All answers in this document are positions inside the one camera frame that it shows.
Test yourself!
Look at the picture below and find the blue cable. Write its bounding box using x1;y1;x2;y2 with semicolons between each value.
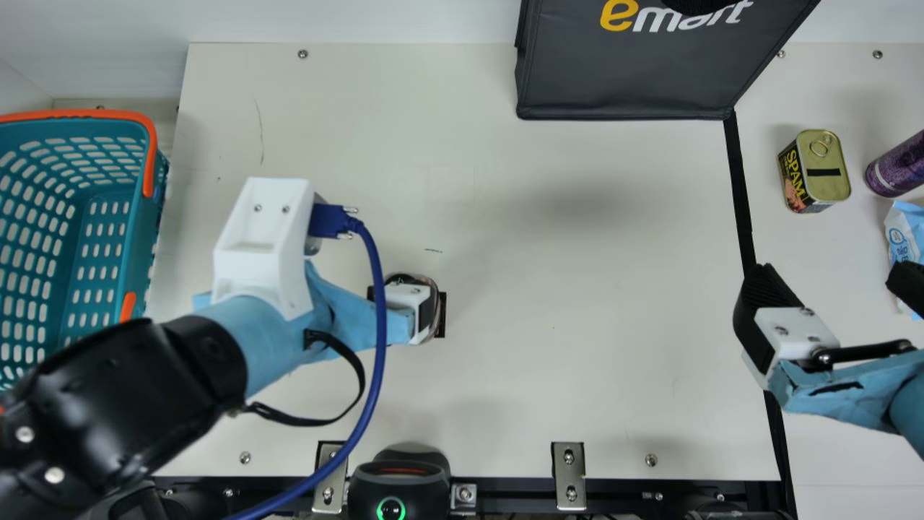
227;204;388;520

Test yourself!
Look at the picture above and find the black device with green light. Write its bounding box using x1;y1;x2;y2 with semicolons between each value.
348;444;452;520

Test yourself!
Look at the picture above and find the dark grey bag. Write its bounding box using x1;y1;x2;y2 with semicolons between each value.
515;0;822;121

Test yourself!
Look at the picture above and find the purple can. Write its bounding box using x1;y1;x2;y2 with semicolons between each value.
865;130;924;198

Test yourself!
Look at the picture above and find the rectangular gold tin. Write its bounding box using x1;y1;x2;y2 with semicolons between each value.
777;129;852;214

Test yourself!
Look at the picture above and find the thin black cable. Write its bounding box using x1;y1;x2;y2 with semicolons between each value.
242;329;367;428

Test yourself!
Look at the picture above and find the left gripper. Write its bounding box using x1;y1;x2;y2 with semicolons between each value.
191;260;435;398

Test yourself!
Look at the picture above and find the teal shopping basket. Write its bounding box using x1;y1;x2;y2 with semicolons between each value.
0;108;170;394

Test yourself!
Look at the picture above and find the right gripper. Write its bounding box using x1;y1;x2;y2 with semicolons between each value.
732;259;924;460

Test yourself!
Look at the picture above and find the black strip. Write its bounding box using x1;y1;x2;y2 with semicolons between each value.
723;108;798;520

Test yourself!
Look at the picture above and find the blue wet wipes pack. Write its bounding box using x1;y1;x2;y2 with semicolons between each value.
884;201;924;322

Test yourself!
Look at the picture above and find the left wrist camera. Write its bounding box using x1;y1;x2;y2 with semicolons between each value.
212;177;318;321

